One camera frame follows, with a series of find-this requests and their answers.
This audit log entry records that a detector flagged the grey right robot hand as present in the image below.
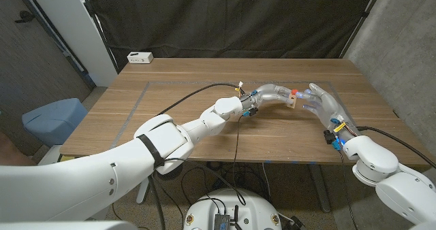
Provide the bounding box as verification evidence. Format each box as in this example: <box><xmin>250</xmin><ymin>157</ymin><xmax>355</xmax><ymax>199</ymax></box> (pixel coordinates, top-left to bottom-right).
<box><xmin>295</xmin><ymin>82</ymin><xmax>360</xmax><ymax>152</ymax></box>

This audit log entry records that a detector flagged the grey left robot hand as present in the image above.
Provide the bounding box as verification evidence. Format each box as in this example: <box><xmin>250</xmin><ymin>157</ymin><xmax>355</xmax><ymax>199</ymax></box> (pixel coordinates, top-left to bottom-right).
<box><xmin>240</xmin><ymin>83</ymin><xmax>296</xmax><ymax>118</ymax></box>

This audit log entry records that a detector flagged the grey table leg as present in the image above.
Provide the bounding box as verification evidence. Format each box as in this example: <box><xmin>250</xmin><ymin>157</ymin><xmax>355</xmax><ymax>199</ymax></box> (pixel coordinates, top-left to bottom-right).
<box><xmin>308</xmin><ymin>164</ymin><xmax>331</xmax><ymax>213</ymax></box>

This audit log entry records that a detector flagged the black curtain backdrop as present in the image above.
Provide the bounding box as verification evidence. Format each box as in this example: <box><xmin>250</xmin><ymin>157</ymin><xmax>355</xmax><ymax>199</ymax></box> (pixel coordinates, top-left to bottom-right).
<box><xmin>83</xmin><ymin>0</ymin><xmax>379</xmax><ymax>71</ymax></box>

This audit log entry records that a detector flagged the black backdrop stand pole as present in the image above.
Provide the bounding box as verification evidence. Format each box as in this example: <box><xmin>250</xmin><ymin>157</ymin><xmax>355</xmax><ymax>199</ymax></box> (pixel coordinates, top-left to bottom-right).
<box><xmin>80</xmin><ymin>0</ymin><xmax>120</xmax><ymax>74</ymax></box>
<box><xmin>339</xmin><ymin>0</ymin><xmax>388</xmax><ymax>59</ymax></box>

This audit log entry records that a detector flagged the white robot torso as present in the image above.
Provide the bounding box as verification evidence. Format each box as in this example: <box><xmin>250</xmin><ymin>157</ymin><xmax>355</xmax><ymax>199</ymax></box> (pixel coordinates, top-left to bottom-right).
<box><xmin>183</xmin><ymin>188</ymin><xmax>283</xmax><ymax>230</ymax></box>

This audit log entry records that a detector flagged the black round floor fan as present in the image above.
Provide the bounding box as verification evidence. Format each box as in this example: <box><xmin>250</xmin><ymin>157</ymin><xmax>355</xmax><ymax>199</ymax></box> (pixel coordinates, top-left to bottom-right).
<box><xmin>158</xmin><ymin>162</ymin><xmax>183</xmax><ymax>182</ymax></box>

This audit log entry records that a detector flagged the white power strip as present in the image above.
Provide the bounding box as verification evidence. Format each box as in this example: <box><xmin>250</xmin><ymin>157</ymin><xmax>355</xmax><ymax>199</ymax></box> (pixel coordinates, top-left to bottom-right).
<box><xmin>126</xmin><ymin>51</ymin><xmax>154</xmax><ymax>65</ymax></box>

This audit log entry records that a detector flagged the grey electronics module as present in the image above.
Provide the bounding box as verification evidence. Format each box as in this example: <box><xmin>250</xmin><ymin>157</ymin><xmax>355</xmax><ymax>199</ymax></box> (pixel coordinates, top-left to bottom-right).
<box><xmin>213</xmin><ymin>213</ymin><xmax>232</xmax><ymax>230</ymax></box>

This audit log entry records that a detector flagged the white table leg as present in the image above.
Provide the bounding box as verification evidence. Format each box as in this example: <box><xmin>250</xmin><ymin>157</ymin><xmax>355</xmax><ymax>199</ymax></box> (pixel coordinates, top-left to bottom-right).
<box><xmin>136</xmin><ymin>177</ymin><xmax>151</xmax><ymax>205</ymax></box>

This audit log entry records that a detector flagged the white cabinet panel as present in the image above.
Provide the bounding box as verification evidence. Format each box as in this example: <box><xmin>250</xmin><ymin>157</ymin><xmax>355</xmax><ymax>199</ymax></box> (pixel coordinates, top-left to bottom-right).
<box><xmin>25</xmin><ymin>0</ymin><xmax>119</xmax><ymax>87</ymax></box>

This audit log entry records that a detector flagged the blue padded stool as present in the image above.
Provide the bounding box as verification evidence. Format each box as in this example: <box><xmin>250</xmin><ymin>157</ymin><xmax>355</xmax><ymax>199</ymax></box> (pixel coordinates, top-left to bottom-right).
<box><xmin>21</xmin><ymin>97</ymin><xmax>89</xmax><ymax>148</ymax></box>

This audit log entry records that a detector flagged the person's bare leg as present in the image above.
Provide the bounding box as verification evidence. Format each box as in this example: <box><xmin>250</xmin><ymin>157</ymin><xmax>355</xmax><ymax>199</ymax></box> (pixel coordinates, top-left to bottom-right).
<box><xmin>0</xmin><ymin>133</ymin><xmax>37</xmax><ymax>167</ymax></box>

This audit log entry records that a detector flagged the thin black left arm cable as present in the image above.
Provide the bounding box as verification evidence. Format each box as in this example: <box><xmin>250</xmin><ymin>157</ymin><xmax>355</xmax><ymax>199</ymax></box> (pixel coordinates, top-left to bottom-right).
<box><xmin>163</xmin><ymin>116</ymin><xmax>247</xmax><ymax>206</ymax></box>

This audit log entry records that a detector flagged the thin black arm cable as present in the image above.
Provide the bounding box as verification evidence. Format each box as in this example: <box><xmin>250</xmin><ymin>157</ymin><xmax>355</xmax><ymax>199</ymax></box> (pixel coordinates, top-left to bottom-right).
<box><xmin>339</xmin><ymin>150</ymin><xmax>358</xmax><ymax>230</ymax></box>
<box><xmin>163</xmin><ymin>116</ymin><xmax>247</xmax><ymax>206</ymax></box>

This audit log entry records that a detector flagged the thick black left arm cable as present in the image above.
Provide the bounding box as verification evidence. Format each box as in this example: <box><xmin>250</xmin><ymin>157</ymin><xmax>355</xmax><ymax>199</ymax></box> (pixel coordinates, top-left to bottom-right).
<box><xmin>155</xmin><ymin>82</ymin><xmax>242</xmax><ymax>117</ymax></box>

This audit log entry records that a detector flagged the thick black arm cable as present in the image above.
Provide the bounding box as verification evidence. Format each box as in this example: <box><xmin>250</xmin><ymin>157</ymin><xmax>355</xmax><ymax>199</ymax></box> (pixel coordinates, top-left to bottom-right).
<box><xmin>357</xmin><ymin>126</ymin><xmax>436</xmax><ymax>170</ymax></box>
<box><xmin>155</xmin><ymin>82</ymin><xmax>242</xmax><ymax>117</ymax></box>

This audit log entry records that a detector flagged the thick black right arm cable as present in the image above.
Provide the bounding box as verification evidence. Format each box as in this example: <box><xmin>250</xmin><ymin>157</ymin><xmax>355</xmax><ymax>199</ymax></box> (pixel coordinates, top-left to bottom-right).
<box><xmin>357</xmin><ymin>126</ymin><xmax>436</xmax><ymax>170</ymax></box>

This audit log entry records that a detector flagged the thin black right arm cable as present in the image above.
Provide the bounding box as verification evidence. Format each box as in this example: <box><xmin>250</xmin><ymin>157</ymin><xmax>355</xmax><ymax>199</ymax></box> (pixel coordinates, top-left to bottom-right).
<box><xmin>339</xmin><ymin>150</ymin><xmax>358</xmax><ymax>230</ymax></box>

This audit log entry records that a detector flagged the black floor cable tangle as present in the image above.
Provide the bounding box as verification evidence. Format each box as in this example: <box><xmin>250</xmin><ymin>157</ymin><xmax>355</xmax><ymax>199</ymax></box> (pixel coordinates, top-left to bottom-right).
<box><xmin>180</xmin><ymin>161</ymin><xmax>273</xmax><ymax>207</ymax></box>

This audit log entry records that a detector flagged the white floor cable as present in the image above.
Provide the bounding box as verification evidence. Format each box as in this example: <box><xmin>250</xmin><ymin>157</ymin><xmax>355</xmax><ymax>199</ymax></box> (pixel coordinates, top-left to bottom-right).
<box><xmin>261</xmin><ymin>162</ymin><xmax>272</xmax><ymax>200</ymax></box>

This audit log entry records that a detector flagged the black door handle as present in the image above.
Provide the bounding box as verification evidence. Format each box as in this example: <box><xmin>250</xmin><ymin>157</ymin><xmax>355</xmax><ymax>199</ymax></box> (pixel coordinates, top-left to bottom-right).
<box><xmin>14</xmin><ymin>10</ymin><xmax>35</xmax><ymax>23</ymax></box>

